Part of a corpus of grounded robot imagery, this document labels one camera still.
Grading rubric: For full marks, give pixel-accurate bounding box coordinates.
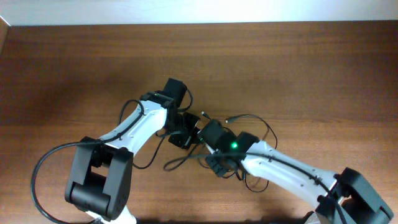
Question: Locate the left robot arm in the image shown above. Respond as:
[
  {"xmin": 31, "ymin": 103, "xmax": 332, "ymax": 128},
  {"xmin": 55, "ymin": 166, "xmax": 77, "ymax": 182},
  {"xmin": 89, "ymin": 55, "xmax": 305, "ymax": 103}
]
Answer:
[{"xmin": 65, "ymin": 78, "xmax": 199, "ymax": 223}]

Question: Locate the thin black USB cable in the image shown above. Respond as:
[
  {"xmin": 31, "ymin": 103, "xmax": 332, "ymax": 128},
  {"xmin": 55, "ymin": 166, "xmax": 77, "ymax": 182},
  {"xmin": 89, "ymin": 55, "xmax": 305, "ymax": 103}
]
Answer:
[{"xmin": 198, "ymin": 111, "xmax": 279, "ymax": 194}]

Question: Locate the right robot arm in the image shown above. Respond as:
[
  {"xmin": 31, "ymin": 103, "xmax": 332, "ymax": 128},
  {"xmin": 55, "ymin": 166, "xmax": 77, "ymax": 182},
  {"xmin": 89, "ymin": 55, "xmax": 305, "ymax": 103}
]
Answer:
[{"xmin": 198, "ymin": 119, "xmax": 394, "ymax": 223}]

